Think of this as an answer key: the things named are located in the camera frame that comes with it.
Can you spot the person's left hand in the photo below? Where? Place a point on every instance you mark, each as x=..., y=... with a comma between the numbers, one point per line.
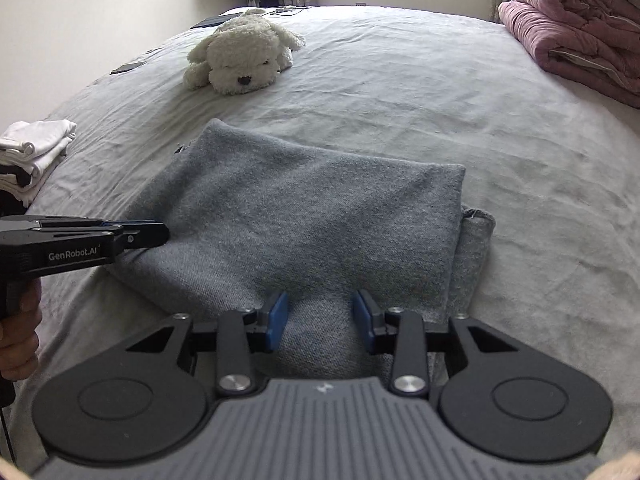
x=22, y=345

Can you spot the black phone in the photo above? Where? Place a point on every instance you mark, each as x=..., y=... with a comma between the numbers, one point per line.
x=128, y=68

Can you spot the white plush dog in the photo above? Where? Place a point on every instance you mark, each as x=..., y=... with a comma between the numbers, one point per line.
x=240, y=50

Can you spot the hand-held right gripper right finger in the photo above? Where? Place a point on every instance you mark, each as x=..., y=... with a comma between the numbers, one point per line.
x=363, y=320

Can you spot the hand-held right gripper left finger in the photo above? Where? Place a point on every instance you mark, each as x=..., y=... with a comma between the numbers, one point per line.
x=278, y=320

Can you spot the grey bed sheet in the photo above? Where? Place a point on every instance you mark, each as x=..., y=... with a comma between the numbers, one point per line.
x=400, y=85

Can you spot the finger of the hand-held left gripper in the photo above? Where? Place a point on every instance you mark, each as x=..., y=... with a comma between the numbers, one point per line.
x=147, y=236
x=90, y=225

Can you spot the pink folded quilt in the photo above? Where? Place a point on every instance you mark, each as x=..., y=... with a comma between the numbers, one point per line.
x=575, y=30

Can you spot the stack of white folded clothes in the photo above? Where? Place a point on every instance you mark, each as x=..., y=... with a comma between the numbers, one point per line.
x=35, y=145

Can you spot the grey-blue knit sweater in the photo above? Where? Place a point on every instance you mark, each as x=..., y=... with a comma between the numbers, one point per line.
x=300, y=220

